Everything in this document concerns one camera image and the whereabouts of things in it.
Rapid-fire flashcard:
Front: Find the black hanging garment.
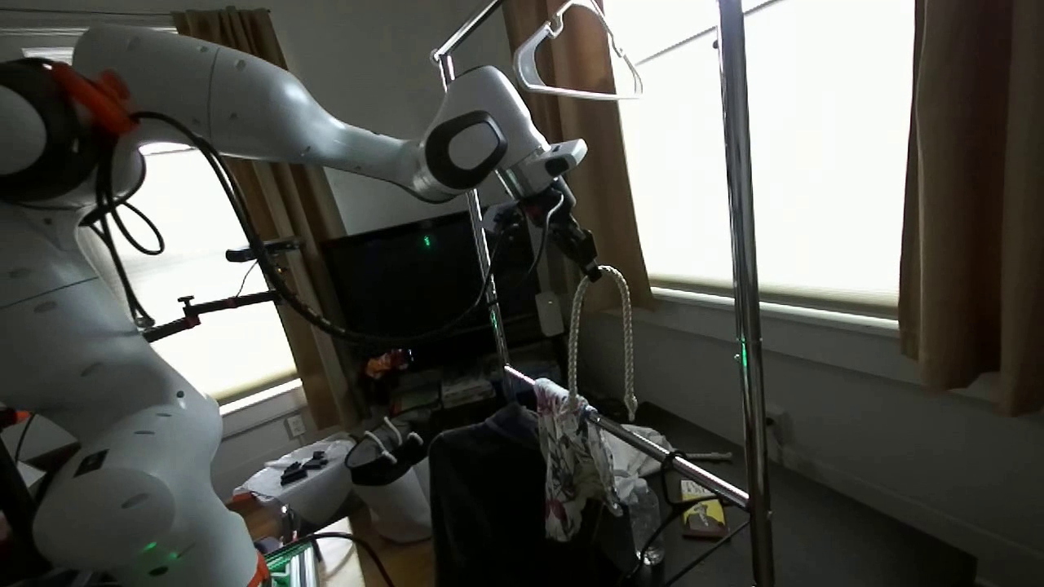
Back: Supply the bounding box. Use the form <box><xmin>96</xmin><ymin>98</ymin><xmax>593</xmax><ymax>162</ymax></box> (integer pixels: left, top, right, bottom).
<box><xmin>423</xmin><ymin>402</ymin><xmax>645</xmax><ymax>587</ymax></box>

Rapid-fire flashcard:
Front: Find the white braided rope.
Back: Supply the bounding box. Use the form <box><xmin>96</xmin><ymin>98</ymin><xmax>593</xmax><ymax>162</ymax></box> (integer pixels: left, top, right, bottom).
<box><xmin>561</xmin><ymin>262</ymin><xmax>644</xmax><ymax>426</ymax></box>

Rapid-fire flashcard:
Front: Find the white box with black controllers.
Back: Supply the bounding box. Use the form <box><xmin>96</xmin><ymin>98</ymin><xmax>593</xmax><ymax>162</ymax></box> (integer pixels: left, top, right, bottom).
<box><xmin>233</xmin><ymin>434</ymin><xmax>359</xmax><ymax>536</ymax></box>

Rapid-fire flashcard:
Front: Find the thick chrome rack pole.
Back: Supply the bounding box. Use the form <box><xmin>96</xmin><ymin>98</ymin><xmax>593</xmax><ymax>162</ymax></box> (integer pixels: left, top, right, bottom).
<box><xmin>710</xmin><ymin>0</ymin><xmax>776</xmax><ymax>587</ymax></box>

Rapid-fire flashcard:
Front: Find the clear plastic clothes hanger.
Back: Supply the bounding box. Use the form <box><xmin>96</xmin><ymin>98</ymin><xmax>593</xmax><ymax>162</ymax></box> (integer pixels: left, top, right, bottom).
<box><xmin>512</xmin><ymin>0</ymin><xmax>649</xmax><ymax>103</ymax></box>

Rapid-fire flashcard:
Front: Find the black flat screen monitor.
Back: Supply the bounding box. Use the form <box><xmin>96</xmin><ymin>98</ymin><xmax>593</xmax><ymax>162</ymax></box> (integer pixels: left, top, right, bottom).
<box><xmin>321</xmin><ymin>205</ymin><xmax>549</xmax><ymax>379</ymax></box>

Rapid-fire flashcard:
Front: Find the small white device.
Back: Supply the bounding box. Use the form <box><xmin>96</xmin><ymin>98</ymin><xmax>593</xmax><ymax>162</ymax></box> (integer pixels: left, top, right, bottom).
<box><xmin>532</xmin><ymin>289</ymin><xmax>567</xmax><ymax>342</ymax></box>

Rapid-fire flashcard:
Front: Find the floral patterned cloth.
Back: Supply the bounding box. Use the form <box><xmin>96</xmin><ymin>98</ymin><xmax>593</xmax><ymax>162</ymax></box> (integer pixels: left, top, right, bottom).
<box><xmin>530</xmin><ymin>375</ymin><xmax>624</xmax><ymax>543</ymax></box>

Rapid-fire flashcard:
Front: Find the chrome rack crossbar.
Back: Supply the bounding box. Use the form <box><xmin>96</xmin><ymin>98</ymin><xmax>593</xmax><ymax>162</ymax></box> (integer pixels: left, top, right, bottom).
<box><xmin>431</xmin><ymin>0</ymin><xmax>508</xmax><ymax>62</ymax></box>

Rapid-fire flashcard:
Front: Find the white bucket with dark rim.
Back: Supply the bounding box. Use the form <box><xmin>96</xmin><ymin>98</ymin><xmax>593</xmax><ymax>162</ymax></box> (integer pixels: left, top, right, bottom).
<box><xmin>341</xmin><ymin>413</ymin><xmax>436</xmax><ymax>549</ymax></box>

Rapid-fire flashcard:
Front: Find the white crumpled cloth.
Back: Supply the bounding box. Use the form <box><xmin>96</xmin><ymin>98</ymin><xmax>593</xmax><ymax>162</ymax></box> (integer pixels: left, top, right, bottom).
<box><xmin>596</xmin><ymin>425</ymin><xmax>669</xmax><ymax>566</ymax></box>

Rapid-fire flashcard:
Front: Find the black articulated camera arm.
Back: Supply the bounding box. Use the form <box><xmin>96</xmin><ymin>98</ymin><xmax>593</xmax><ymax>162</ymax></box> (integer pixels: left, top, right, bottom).
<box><xmin>139</xmin><ymin>282</ymin><xmax>294</xmax><ymax>347</ymax></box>

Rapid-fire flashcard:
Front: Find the chrome rack rail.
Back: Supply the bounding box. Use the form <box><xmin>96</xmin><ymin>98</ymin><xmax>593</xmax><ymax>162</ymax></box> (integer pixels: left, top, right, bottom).
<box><xmin>500</xmin><ymin>365</ymin><xmax>755</xmax><ymax>513</ymax></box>

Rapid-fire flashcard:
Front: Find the black clamp bracket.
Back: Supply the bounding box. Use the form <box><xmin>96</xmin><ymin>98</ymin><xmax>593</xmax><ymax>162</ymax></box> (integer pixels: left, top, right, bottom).
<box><xmin>221</xmin><ymin>236</ymin><xmax>303</xmax><ymax>268</ymax></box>

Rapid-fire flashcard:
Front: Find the yellow packet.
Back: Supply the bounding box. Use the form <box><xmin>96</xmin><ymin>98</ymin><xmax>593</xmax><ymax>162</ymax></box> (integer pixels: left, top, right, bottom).
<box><xmin>675</xmin><ymin>484</ymin><xmax>730</xmax><ymax>543</ymax></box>

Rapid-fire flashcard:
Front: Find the narrow brown curtain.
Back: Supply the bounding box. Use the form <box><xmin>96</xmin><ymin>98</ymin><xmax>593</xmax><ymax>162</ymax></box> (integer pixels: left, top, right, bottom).
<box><xmin>173</xmin><ymin>6</ymin><xmax>366</xmax><ymax>434</ymax></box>

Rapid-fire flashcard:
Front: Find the wide brown curtain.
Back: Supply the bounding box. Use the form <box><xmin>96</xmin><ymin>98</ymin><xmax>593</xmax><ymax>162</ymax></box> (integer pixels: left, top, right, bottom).
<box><xmin>893</xmin><ymin>0</ymin><xmax>1044</xmax><ymax>416</ymax></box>

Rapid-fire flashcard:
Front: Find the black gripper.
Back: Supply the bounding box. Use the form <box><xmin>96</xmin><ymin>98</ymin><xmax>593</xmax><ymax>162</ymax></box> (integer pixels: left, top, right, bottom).
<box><xmin>507</xmin><ymin>187</ymin><xmax>604</xmax><ymax>281</ymax></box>

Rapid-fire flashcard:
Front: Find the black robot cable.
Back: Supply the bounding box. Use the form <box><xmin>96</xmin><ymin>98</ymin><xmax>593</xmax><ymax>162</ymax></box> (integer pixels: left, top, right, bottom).
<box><xmin>91</xmin><ymin>109</ymin><xmax>574</xmax><ymax>351</ymax></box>

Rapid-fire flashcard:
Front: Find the brown curtain behind hanger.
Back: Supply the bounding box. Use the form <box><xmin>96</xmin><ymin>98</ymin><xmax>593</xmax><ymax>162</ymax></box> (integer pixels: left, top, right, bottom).
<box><xmin>500</xmin><ymin>0</ymin><xmax>655</xmax><ymax>317</ymax></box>

